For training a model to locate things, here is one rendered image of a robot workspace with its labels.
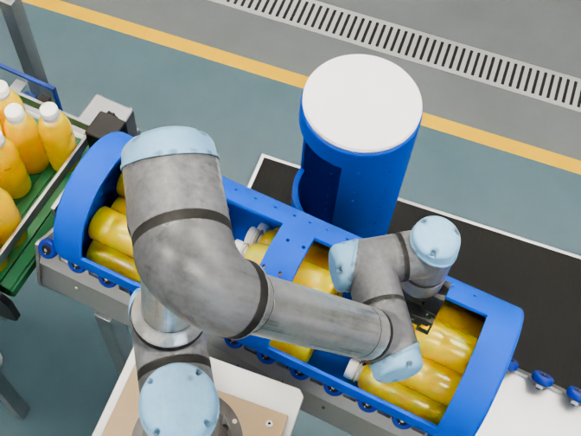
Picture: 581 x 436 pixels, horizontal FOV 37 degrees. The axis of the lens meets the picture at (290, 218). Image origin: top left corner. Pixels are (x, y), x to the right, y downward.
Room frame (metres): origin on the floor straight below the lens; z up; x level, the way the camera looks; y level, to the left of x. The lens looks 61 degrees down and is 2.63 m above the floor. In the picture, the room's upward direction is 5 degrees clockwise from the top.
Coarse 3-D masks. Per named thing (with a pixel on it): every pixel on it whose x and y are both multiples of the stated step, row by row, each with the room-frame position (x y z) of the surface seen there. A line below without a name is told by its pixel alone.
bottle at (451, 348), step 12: (444, 324) 0.60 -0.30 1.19; (420, 336) 0.58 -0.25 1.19; (432, 336) 0.58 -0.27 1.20; (444, 336) 0.58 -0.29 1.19; (456, 336) 0.58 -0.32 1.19; (468, 336) 0.59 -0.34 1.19; (420, 348) 0.56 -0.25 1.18; (432, 348) 0.56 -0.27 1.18; (444, 348) 0.56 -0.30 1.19; (456, 348) 0.56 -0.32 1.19; (468, 348) 0.56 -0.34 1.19; (432, 360) 0.55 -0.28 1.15; (444, 360) 0.54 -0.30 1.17; (456, 360) 0.54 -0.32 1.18; (468, 360) 0.54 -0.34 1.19
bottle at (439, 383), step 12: (420, 372) 0.53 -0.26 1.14; (432, 372) 0.53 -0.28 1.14; (444, 372) 0.53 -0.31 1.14; (456, 372) 0.53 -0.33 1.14; (408, 384) 0.51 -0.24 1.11; (420, 384) 0.51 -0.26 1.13; (432, 384) 0.51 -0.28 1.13; (444, 384) 0.51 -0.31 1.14; (456, 384) 0.51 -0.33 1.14; (432, 396) 0.49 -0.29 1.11; (444, 396) 0.49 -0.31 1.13
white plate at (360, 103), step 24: (336, 72) 1.28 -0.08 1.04; (360, 72) 1.28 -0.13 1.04; (384, 72) 1.29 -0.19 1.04; (312, 96) 1.20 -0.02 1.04; (336, 96) 1.21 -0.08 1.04; (360, 96) 1.21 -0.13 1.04; (384, 96) 1.22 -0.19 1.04; (408, 96) 1.22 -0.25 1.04; (312, 120) 1.13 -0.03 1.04; (336, 120) 1.14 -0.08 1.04; (360, 120) 1.14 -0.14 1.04; (384, 120) 1.15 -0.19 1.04; (408, 120) 1.16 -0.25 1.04; (336, 144) 1.07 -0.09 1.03; (360, 144) 1.08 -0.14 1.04; (384, 144) 1.08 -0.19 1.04
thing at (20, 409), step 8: (0, 376) 0.69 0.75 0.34; (0, 384) 0.67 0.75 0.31; (8, 384) 0.69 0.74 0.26; (0, 392) 0.66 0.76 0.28; (8, 392) 0.68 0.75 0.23; (16, 392) 0.69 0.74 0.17; (0, 400) 0.67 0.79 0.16; (8, 400) 0.66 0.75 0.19; (16, 400) 0.68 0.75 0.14; (8, 408) 0.67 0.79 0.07; (16, 408) 0.67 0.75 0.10; (24, 408) 0.68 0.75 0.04; (16, 416) 0.67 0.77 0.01; (24, 416) 0.67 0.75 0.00
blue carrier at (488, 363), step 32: (96, 160) 0.85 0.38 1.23; (64, 192) 0.79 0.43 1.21; (96, 192) 0.79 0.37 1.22; (256, 192) 0.85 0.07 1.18; (64, 224) 0.74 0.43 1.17; (256, 224) 0.86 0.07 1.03; (288, 224) 0.76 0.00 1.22; (320, 224) 0.78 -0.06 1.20; (64, 256) 0.72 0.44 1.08; (288, 256) 0.69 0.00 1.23; (128, 288) 0.67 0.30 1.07; (512, 320) 0.61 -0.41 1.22; (320, 352) 0.61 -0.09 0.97; (480, 352) 0.54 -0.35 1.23; (512, 352) 0.54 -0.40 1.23; (352, 384) 0.54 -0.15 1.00; (480, 384) 0.49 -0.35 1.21; (416, 416) 0.45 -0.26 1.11; (448, 416) 0.44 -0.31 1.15; (480, 416) 0.44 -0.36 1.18
